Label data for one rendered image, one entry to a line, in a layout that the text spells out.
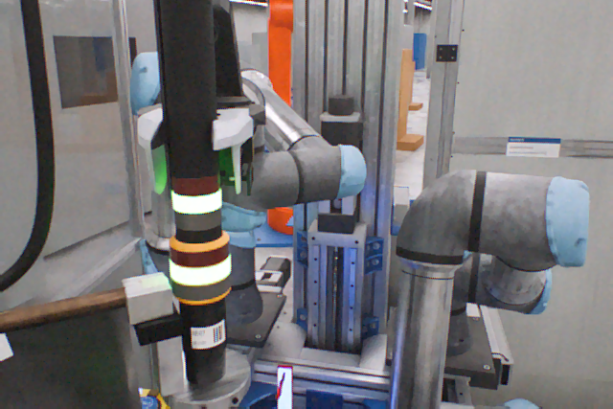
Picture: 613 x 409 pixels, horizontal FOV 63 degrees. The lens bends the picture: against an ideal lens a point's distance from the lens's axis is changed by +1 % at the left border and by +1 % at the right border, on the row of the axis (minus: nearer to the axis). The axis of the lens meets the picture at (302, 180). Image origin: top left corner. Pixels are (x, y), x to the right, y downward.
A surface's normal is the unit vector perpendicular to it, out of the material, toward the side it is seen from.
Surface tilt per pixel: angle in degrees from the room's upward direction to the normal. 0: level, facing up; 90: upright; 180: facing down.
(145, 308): 90
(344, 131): 90
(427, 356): 77
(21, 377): 48
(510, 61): 90
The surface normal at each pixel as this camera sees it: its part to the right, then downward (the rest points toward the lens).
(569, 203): -0.24, -0.42
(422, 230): -0.60, -0.02
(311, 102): -0.21, 0.26
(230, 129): 0.58, -0.63
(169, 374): 0.45, 0.24
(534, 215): -0.34, -0.14
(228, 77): 0.04, 0.68
